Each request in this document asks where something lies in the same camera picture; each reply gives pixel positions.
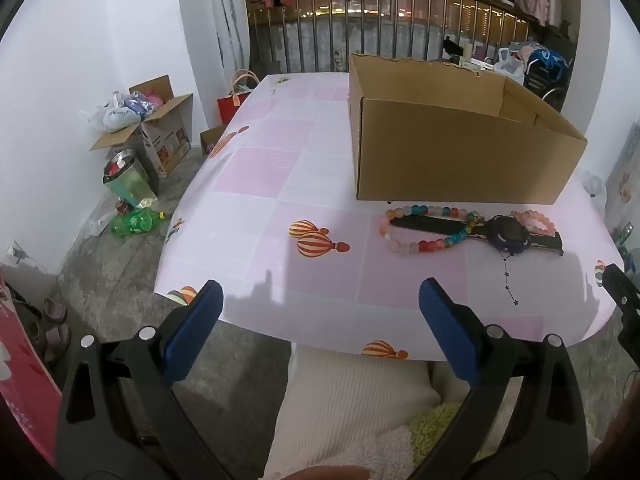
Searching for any person's right hand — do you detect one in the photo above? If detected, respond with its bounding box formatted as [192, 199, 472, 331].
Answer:
[591, 400, 640, 476]

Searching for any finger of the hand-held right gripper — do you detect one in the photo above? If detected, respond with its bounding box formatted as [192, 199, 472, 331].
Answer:
[602, 262, 640, 361]

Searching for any metal trash bin green liner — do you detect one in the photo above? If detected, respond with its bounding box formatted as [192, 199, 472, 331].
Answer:
[102, 149, 160, 211]

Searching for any open printed cardboard box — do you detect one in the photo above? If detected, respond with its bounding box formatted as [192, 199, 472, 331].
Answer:
[90, 75, 195, 178]

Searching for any red paper bag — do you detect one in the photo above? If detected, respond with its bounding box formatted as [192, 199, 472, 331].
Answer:
[216, 69, 262, 126]

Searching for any pink slipper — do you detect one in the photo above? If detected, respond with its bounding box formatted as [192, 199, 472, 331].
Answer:
[42, 297, 68, 323]
[25, 322, 71, 367]

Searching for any person's left hand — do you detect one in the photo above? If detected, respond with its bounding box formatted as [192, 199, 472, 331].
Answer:
[282, 466, 371, 480]

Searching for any blue bag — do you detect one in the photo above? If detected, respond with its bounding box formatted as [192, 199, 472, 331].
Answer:
[529, 49, 572, 68]

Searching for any red printed board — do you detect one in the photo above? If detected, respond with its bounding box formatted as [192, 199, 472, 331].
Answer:
[0, 265, 63, 466]

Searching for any metal balcony railing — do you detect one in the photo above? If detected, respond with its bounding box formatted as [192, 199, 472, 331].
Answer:
[247, 0, 551, 76]

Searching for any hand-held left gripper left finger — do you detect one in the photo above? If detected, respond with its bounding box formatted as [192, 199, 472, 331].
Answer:
[54, 280, 236, 480]

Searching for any dark purple smart watch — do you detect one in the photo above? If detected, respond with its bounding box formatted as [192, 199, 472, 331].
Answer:
[389, 214, 565, 257]

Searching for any pink and blue cloth bundle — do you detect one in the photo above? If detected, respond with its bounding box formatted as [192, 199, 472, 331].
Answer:
[122, 89, 166, 113]

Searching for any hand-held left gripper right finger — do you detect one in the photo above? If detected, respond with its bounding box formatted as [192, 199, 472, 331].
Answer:
[419, 277, 591, 480]

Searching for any multicolour bead bracelet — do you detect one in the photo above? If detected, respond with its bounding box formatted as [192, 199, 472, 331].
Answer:
[378, 204, 483, 256]

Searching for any large crumpled white plastic bag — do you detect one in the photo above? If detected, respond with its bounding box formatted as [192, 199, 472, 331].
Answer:
[580, 170, 608, 211]

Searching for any white curtain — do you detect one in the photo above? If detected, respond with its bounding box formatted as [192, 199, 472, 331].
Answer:
[205, 0, 251, 78]

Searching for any green plastic bottle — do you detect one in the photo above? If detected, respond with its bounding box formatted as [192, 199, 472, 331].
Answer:
[110, 208, 168, 237]

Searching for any small brown cardboard box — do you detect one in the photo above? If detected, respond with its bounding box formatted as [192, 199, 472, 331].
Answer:
[200, 124, 228, 158]

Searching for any large brown cardboard box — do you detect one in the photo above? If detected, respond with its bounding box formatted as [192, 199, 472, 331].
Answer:
[348, 53, 588, 206]

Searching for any wheelchair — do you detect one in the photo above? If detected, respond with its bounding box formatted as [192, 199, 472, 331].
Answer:
[522, 57, 573, 111]

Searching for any fuzzy white green jacket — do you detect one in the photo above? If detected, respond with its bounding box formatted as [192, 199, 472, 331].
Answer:
[300, 402, 473, 480]

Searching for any white wall socket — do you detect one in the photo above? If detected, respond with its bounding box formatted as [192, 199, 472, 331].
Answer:
[5, 242, 31, 266]

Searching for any white knit garment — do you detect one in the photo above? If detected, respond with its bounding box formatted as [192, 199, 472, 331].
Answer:
[262, 345, 441, 480]

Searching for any orange pink bead bracelet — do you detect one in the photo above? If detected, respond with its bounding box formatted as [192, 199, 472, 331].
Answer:
[511, 210, 558, 236]

